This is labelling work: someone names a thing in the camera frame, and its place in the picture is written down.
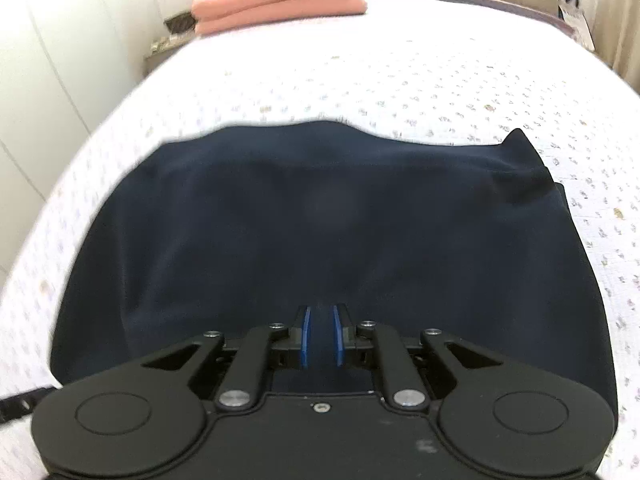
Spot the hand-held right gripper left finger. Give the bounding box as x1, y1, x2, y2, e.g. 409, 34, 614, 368
139, 304, 314, 409

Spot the white wardrobe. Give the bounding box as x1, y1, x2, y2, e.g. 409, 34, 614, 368
0, 0, 213, 261

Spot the white shopping bag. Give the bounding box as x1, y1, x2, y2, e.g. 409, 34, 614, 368
556, 0, 597, 52

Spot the dark navy striped hoodie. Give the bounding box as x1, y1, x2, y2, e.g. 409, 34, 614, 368
50, 121, 619, 413

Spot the bed with floral bedspread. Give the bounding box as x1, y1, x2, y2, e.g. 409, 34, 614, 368
0, 0, 640, 480

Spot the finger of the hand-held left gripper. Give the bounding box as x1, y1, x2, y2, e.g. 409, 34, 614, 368
0, 386, 60, 425

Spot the brown patterned bag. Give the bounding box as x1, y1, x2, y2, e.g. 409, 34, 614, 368
164, 10, 199, 37

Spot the beige curtain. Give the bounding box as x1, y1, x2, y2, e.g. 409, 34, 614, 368
589, 0, 640, 98

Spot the beige nightstand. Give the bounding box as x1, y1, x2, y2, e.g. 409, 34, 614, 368
144, 34, 201, 77

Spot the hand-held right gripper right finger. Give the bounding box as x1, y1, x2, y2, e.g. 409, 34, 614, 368
332, 303, 507, 407

